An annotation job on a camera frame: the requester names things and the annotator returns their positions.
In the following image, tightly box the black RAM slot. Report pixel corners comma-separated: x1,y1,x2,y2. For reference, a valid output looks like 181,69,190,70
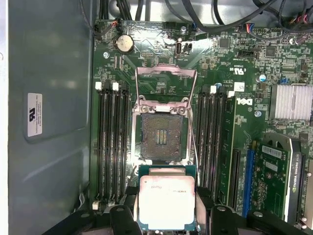
105,85,114,208
112,82,122,206
94,82,106,211
196,85,206,189
121,85,132,204
205,84,216,196
214,84,225,204

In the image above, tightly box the dark grey PC case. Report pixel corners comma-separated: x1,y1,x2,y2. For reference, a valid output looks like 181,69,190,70
0,0,313,235

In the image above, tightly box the coin cell battery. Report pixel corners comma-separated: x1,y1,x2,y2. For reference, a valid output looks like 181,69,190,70
114,34,135,54

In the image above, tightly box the green motherboard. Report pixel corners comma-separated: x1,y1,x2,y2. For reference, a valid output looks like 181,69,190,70
89,19,313,235

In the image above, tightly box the thick black cable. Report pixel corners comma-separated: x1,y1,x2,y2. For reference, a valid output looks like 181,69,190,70
165,0,287,34

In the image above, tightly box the blue expansion slot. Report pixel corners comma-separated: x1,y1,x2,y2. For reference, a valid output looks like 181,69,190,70
243,143,255,218

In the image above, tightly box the silver chipset heatsink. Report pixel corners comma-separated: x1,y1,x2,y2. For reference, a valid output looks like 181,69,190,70
269,84,313,121

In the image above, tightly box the thin wire locking lever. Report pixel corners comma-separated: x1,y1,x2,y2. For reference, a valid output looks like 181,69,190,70
187,107,201,187

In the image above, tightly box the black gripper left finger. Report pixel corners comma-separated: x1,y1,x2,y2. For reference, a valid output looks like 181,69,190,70
41,186,139,235

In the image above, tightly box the black expansion slot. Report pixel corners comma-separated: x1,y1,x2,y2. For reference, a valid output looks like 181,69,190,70
231,148,242,211
294,153,308,223

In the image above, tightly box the black power cable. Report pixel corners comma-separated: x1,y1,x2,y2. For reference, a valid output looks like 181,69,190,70
114,0,134,20

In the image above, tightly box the CPU socket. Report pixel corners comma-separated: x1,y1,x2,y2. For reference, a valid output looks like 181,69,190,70
131,105,195,167

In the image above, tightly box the Nvidia graphics card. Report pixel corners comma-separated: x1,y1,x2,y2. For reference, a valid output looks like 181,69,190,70
254,132,313,232

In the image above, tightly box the metal socket cover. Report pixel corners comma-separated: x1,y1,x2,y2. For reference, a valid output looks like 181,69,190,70
134,64,199,115

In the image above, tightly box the white label sticker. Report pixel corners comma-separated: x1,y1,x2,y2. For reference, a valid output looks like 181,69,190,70
27,93,43,137

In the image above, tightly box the silver CPU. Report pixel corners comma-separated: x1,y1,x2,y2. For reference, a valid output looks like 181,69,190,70
137,164,198,232

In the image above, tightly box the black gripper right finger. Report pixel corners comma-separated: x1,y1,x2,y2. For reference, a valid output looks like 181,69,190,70
197,186,311,235

